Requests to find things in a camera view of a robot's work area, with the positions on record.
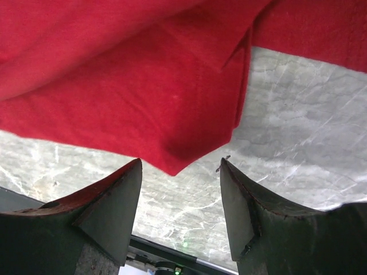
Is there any red t shirt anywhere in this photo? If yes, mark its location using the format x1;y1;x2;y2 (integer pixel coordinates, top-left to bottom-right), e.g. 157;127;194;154
1;1;366;175

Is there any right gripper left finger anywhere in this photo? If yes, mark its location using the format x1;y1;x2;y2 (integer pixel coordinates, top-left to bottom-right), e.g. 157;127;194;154
1;159;142;274

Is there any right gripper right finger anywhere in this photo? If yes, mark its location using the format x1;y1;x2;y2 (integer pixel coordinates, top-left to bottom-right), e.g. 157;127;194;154
220;160;366;274

